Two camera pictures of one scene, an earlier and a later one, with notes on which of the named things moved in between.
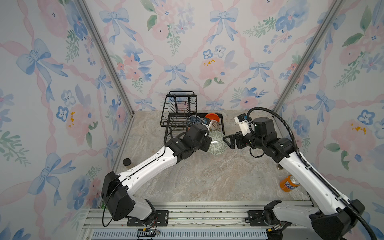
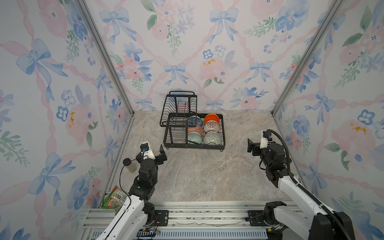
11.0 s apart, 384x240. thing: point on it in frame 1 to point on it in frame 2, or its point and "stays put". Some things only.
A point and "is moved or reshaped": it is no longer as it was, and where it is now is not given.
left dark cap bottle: x=127 y=161 stays put
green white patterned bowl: x=218 y=145 is moved or reshaped
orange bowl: x=212 y=116 stays put
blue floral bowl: x=193 y=118 stays put
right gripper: x=238 y=137 to x=256 y=147
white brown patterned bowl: x=214 y=126 stays put
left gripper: x=207 y=141 to x=159 y=160
